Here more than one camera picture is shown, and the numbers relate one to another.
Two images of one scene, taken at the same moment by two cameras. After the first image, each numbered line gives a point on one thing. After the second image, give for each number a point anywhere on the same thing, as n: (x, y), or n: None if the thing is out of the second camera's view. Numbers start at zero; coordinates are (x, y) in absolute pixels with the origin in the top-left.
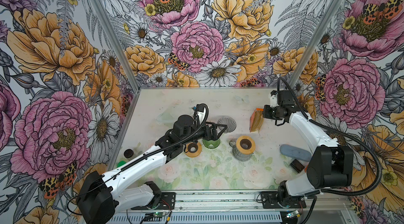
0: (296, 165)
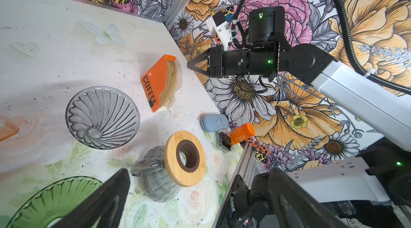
0: (224, 142)
